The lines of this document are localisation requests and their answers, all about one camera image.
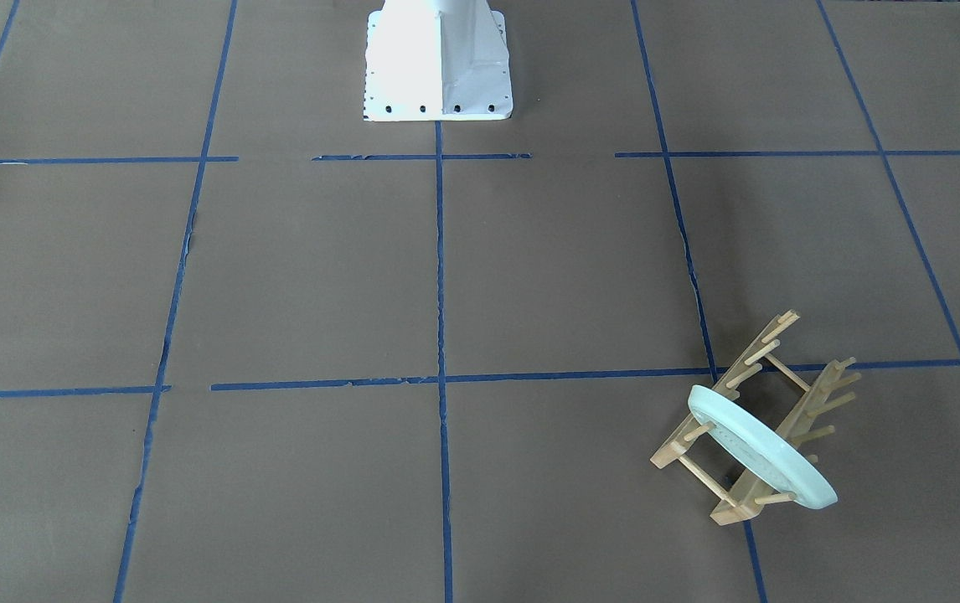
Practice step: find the wooden dish rack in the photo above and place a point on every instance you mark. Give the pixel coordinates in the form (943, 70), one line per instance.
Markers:
(748, 496)

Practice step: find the light green plate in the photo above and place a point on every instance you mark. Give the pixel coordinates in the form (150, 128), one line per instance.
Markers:
(760, 450)

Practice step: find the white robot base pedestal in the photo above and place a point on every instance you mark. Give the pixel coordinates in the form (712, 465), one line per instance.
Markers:
(437, 60)

